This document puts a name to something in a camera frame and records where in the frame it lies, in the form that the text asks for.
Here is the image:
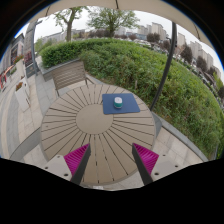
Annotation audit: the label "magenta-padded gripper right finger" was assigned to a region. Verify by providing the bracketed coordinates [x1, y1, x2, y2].
[131, 143, 184, 186]

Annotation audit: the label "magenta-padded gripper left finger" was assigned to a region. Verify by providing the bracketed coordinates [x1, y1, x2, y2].
[42, 143, 92, 186]

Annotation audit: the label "white and teal computer mouse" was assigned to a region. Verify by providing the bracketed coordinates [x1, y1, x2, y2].
[113, 96, 124, 110]

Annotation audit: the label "dark blue mouse pad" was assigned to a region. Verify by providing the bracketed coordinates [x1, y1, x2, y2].
[101, 92, 141, 116]

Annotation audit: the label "white planter with flowers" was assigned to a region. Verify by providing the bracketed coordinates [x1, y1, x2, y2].
[13, 54, 27, 79]
[14, 78, 32, 113]

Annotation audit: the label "brown slatted outdoor chair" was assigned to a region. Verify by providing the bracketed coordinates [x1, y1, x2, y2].
[50, 59, 96, 98]

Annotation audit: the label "dark curved umbrella pole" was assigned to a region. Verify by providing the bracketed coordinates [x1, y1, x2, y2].
[148, 21, 178, 112]

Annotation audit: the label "tall grey sign pillar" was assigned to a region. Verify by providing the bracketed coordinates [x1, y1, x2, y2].
[22, 19, 44, 79]

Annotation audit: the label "grey storefront building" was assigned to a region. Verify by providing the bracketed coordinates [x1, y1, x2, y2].
[0, 32, 26, 84]

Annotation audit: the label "distant apartment buildings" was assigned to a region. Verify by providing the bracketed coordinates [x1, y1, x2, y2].
[43, 21, 224, 79]

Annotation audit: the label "tall bare-trunk tree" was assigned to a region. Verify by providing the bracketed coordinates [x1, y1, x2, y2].
[53, 5, 88, 43]

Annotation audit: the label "round leafy green tree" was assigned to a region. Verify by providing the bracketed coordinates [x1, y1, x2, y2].
[86, 6, 141, 38]

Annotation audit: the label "beige patio umbrella canopy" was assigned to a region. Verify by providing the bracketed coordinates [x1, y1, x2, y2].
[24, 0, 214, 51]

